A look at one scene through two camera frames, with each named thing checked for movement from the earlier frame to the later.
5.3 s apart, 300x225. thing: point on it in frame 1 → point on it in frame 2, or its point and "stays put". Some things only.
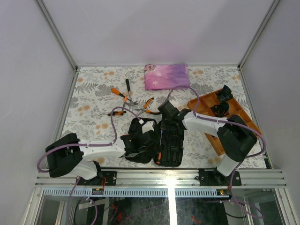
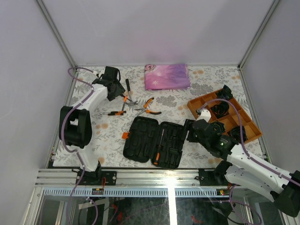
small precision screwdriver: x=120 y=113 stays put
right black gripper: x=165 y=127 → x=188 y=127
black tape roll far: x=224 y=94 stays put
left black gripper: x=150 y=154 → x=119 y=90
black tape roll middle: x=221 y=110 stays put
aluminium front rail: x=164 y=183 stays put
